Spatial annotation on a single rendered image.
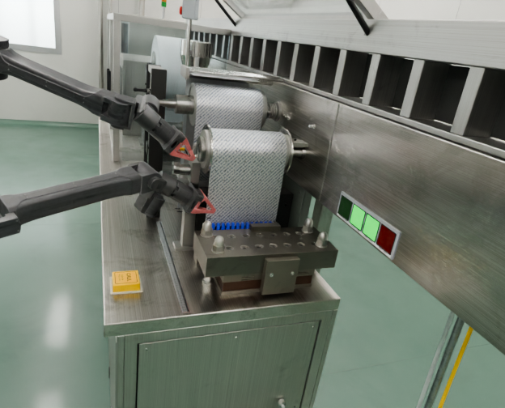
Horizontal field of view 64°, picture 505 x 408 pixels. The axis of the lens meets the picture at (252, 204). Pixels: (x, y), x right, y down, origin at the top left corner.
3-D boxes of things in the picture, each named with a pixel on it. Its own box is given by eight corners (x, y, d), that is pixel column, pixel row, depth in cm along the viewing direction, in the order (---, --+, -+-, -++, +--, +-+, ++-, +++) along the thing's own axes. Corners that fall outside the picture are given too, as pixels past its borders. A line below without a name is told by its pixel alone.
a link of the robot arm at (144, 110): (129, 120, 108) (143, 107, 106) (132, 109, 114) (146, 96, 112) (149, 137, 112) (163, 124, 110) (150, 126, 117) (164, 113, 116)
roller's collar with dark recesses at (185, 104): (173, 111, 142) (174, 92, 139) (190, 112, 144) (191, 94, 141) (176, 115, 136) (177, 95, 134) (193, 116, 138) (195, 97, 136)
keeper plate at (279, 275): (259, 291, 116) (265, 257, 112) (290, 288, 120) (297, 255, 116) (262, 296, 114) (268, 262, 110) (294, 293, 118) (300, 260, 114)
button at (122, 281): (112, 278, 114) (112, 271, 113) (137, 277, 117) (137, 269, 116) (112, 293, 108) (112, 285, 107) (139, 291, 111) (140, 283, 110)
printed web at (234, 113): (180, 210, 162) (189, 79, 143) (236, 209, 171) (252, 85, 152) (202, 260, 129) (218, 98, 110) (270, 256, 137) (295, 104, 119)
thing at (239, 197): (204, 227, 125) (210, 170, 118) (273, 224, 133) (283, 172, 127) (205, 227, 125) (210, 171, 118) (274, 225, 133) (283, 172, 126)
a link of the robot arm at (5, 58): (-28, 71, 109) (-28, 31, 103) (-11, 67, 114) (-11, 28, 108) (120, 135, 110) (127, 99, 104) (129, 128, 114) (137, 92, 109)
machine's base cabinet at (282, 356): (102, 218, 347) (101, 117, 315) (177, 216, 370) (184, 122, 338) (112, 549, 131) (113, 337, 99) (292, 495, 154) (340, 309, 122)
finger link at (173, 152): (188, 170, 118) (163, 150, 113) (183, 163, 124) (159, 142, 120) (203, 153, 118) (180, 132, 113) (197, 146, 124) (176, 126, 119)
